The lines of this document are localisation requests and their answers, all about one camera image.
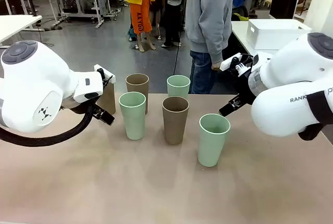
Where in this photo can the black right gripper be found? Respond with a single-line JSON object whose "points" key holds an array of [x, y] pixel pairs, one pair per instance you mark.
{"points": [[247, 89]]}

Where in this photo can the brown plastic cup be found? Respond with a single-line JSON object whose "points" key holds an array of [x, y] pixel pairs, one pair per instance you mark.
{"points": [[138, 86], [175, 130], [108, 99]]}

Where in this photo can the green plastic cup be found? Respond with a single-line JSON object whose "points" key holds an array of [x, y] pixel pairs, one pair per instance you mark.
{"points": [[132, 125], [210, 148], [178, 90]]}

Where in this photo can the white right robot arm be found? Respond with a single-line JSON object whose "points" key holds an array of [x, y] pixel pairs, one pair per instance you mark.
{"points": [[286, 78]]}

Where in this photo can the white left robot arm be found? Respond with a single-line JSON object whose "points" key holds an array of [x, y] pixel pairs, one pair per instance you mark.
{"points": [[33, 83]]}

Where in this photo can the person's left forearm grey sleeve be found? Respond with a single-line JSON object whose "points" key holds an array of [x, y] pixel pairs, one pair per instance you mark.
{"points": [[218, 44]]}

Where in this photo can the white plastic basket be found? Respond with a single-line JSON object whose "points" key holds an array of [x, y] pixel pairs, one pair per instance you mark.
{"points": [[275, 35]]}

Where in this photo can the person's left hand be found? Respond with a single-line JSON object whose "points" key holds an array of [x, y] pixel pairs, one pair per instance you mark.
{"points": [[216, 66]]}

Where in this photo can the white side table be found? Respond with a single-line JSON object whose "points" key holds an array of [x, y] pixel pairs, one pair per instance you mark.
{"points": [[242, 37]]}

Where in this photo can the black office chair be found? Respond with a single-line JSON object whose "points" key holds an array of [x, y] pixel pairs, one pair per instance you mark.
{"points": [[242, 13]]}

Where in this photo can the person in grey hoodie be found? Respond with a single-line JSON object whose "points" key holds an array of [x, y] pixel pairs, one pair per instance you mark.
{"points": [[208, 13]]}

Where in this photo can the person in black clothes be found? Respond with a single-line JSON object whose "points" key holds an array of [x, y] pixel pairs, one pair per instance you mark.
{"points": [[173, 5]]}

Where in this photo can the black computer monitor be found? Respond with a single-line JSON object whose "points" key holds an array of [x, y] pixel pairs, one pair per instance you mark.
{"points": [[283, 0]]}

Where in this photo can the mannequin yellow jacket orange shorts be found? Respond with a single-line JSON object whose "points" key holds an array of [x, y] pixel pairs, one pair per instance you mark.
{"points": [[139, 0]]}

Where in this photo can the white desk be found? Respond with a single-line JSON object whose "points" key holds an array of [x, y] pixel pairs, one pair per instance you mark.
{"points": [[15, 25]]}

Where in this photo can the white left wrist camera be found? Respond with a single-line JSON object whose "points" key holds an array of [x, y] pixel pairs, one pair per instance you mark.
{"points": [[108, 77]]}

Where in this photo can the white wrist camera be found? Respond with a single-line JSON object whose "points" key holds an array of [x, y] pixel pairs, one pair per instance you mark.
{"points": [[108, 77], [230, 64]]}

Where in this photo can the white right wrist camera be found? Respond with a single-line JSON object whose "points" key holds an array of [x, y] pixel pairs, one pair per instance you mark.
{"points": [[230, 64]]}

